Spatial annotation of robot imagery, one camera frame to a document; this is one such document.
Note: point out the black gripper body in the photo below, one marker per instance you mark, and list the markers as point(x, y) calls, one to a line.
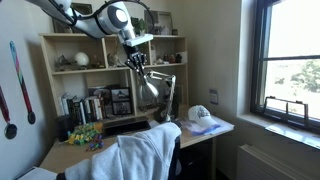
point(135, 55)

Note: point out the silver desk lamp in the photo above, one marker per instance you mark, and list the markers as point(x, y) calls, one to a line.
point(146, 90)

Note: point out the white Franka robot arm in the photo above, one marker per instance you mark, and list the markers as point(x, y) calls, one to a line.
point(100, 23)

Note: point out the pale shell ornament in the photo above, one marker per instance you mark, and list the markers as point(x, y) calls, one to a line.
point(115, 60)

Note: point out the reddish small figurine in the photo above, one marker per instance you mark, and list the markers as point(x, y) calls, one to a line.
point(172, 59)

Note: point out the green potted plant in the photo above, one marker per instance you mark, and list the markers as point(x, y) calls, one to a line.
point(139, 25)

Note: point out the dark small figurine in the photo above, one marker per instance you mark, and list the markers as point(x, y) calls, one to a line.
point(178, 58)

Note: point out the framed photo with mat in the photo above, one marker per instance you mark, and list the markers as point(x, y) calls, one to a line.
point(161, 21)

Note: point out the small dark jar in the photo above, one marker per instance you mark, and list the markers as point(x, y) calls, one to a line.
point(174, 32)

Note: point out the light wooden shelf hutch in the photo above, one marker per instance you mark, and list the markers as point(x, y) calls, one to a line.
point(93, 76)

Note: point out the white sphere ornament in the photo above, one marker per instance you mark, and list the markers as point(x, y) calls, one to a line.
point(81, 58)

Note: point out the white spine book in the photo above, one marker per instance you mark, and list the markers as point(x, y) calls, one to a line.
point(97, 108)
point(83, 111)
point(62, 106)

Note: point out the black laptop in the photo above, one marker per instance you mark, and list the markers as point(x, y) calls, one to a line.
point(126, 126)

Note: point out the dark spine book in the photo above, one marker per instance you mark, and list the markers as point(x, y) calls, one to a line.
point(89, 109)
point(70, 110)
point(77, 113)

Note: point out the grey rock ornament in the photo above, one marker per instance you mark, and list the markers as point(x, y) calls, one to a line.
point(65, 63)

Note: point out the large dark framed picture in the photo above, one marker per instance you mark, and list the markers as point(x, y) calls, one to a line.
point(80, 8)

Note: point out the white baseball cap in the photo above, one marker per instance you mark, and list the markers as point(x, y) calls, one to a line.
point(201, 115)

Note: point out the grey hoodie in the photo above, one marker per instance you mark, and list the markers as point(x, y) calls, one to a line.
point(140, 153)

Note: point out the colourful toy pile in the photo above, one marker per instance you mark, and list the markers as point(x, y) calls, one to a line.
point(83, 132)

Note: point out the black cylinder speaker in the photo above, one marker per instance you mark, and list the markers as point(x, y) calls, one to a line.
point(64, 128)

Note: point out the white papers on desk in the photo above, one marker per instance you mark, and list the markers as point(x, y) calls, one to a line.
point(223, 126)

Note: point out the medal with colourful ribbon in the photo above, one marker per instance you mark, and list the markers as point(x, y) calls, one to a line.
point(20, 76)

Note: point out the medal with red ribbon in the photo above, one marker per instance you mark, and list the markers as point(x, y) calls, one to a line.
point(10, 130)

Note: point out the white loose paper sheet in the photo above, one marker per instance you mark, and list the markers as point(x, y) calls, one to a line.
point(36, 174)

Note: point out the white radiator cover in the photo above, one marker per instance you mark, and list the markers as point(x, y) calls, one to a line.
point(266, 165)

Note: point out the white window sill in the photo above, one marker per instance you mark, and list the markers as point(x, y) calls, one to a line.
point(293, 133)

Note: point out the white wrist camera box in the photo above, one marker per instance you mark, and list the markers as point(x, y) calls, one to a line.
point(140, 39)

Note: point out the black double photo frame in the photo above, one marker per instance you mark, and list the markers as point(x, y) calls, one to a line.
point(121, 101)

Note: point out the small wall sticker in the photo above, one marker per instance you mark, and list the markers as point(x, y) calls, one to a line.
point(213, 96)

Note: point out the black window guard bracket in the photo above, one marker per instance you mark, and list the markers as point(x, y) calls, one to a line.
point(286, 101)

